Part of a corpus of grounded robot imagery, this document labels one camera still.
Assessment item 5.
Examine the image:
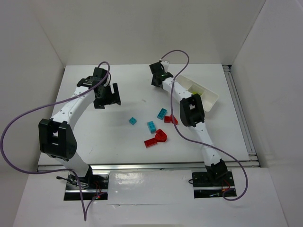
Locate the small cyan square lego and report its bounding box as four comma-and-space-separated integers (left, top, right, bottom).
129, 117, 137, 125

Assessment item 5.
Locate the green long lego brick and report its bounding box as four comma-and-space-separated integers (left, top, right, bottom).
192, 91, 203, 96

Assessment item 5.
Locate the cyan long lego upturned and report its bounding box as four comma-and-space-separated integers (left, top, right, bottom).
157, 108, 167, 120

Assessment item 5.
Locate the white three-compartment tray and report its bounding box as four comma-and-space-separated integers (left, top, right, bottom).
176, 75, 219, 112

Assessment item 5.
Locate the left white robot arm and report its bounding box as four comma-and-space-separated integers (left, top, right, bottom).
38, 67, 121, 183

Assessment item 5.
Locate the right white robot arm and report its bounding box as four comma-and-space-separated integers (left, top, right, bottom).
149, 61, 228, 182

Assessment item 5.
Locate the small red square lego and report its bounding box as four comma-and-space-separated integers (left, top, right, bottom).
164, 116, 171, 123

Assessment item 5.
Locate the cyan curved lego brick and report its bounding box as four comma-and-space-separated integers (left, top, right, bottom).
147, 121, 157, 133

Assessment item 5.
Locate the red sloped lego brick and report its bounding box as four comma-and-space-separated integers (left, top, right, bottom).
170, 114, 178, 125

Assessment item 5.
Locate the red flat long lego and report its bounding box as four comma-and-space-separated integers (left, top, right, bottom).
144, 138, 158, 148

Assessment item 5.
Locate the red arch lego brick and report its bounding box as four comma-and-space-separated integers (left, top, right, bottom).
155, 129, 167, 142

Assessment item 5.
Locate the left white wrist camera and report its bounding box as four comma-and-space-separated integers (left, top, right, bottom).
104, 75, 111, 87

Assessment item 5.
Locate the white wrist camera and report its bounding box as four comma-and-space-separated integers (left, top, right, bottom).
104, 75, 111, 87
160, 60, 169, 72

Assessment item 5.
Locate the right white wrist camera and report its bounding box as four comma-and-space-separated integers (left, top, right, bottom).
160, 60, 169, 72

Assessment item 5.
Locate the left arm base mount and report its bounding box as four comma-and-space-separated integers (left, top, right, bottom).
56, 173, 109, 201

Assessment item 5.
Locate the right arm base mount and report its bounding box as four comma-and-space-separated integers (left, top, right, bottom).
188, 171, 237, 199

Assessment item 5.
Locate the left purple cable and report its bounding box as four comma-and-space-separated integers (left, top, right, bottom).
0, 61, 111, 222

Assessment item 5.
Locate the aluminium rail right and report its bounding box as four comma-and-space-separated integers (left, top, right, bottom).
222, 65, 259, 165

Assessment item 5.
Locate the aluminium rail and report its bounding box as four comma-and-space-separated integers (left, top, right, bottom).
222, 65, 259, 165
37, 160, 260, 172

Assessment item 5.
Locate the aluminium rail front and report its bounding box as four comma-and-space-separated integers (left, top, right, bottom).
37, 160, 260, 172

